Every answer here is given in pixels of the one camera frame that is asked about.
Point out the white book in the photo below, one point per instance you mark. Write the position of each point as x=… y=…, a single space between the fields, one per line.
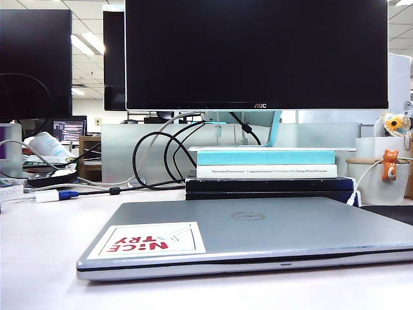
x=267 y=170

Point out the sunflower plush toy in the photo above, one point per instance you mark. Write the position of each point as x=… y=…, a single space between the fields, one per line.
x=395 y=122

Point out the white device with purple screen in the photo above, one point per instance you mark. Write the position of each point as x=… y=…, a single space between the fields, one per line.
x=14 y=145

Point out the ceiling light panel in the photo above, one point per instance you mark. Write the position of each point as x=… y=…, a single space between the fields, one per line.
x=88 y=43

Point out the narrow black monitor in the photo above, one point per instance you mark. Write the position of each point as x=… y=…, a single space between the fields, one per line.
x=114 y=48

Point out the stack of books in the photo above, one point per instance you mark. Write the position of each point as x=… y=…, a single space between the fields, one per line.
x=119 y=151

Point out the white cup with wooden rim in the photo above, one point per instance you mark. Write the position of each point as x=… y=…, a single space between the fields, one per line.
x=372 y=190

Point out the black monitor without logo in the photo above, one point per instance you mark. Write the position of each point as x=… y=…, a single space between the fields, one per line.
x=32 y=48

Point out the white plastic bag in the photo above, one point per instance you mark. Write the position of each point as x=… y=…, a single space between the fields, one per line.
x=45 y=142

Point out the white partition board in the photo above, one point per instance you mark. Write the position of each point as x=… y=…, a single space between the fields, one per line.
x=400 y=80

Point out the black mouse pad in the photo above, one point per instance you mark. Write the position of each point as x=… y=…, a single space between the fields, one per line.
x=393 y=213

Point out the large black AOC monitor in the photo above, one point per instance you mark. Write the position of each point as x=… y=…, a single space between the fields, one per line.
x=258 y=48

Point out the small monitor showing text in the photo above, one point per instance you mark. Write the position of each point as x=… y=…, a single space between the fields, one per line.
x=69 y=129

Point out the white video adapter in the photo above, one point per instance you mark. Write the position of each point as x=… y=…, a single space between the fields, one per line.
x=46 y=196

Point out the white printed paper stack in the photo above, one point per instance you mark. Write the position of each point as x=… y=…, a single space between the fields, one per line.
x=11 y=192

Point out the black curved pouch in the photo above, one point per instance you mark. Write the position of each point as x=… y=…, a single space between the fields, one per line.
x=55 y=179

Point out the white box behind cup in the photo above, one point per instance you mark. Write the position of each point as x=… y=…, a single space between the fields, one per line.
x=371 y=147

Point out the gray Dell laptop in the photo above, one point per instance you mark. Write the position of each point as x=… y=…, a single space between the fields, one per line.
x=290 y=232

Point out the teal white monitor stand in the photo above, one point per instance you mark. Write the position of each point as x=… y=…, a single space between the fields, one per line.
x=274 y=129

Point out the teal book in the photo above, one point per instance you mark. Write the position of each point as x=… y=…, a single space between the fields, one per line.
x=267 y=157

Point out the brown wooden cabinet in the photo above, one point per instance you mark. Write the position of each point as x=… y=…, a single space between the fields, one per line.
x=92 y=172

